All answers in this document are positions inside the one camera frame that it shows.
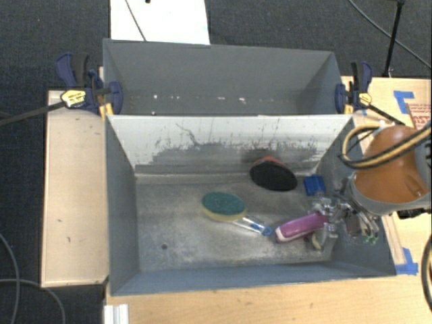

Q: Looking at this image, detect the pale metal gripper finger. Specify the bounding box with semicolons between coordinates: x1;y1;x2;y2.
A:
312;221;340;252
308;196;338;217

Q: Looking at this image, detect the small blue block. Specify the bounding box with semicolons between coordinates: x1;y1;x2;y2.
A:
303;174;327;197

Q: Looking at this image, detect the black and red oval brush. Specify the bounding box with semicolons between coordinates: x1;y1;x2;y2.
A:
248;156;299;192

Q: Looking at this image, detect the green yellow sponge dish wand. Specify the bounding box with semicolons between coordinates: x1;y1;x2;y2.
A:
201;191;273;238

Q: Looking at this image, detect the grey metal bin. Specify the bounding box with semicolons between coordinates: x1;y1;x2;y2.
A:
102;38;398;297

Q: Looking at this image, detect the pale wood board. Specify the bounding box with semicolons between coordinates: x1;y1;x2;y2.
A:
40;89;110;288

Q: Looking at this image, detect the black cylinder on white bracket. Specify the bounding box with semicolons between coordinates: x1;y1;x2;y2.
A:
397;209;432;220

